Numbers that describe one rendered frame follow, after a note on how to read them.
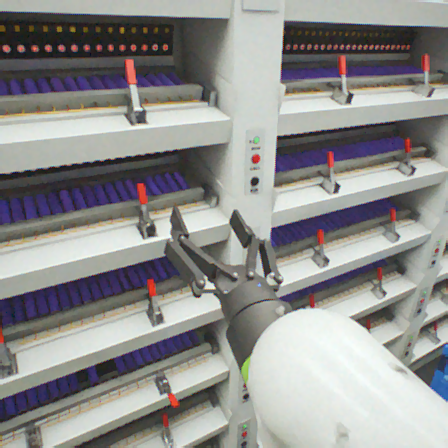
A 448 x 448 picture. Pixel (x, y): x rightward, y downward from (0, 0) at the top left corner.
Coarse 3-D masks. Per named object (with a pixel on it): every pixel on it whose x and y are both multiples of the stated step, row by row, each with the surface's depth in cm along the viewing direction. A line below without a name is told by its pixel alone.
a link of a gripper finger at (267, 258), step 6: (264, 240) 61; (264, 246) 60; (270, 246) 60; (264, 252) 60; (270, 252) 59; (264, 258) 59; (270, 258) 58; (264, 264) 59; (270, 264) 57; (276, 264) 57; (264, 270) 58; (270, 270) 56; (276, 270) 56; (264, 276) 58; (276, 276) 55; (282, 276) 55; (276, 282) 55; (282, 282) 55
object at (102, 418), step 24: (216, 336) 91; (216, 360) 90; (144, 384) 83; (192, 384) 85; (96, 408) 78; (120, 408) 79; (144, 408) 80; (48, 432) 73; (72, 432) 74; (96, 432) 77
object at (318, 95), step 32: (288, 32) 80; (320, 32) 84; (352, 32) 88; (384, 32) 93; (416, 32) 99; (288, 64) 83; (320, 64) 87; (352, 64) 92; (384, 64) 97; (416, 64) 104; (288, 96) 73; (320, 96) 77; (352, 96) 75; (384, 96) 84; (416, 96) 87; (288, 128) 71; (320, 128) 75
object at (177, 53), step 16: (0, 16) 59; (16, 16) 60; (32, 16) 60; (48, 16) 62; (64, 16) 63; (80, 16) 64; (96, 16) 65; (112, 16) 66; (128, 16) 67; (144, 16) 69; (160, 16) 70; (176, 32) 73; (176, 48) 74; (176, 64) 75
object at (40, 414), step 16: (192, 352) 88; (208, 352) 91; (144, 368) 84; (160, 368) 84; (112, 384) 80; (128, 384) 82; (64, 400) 76; (80, 400) 77; (32, 416) 73; (48, 416) 74; (0, 432) 70
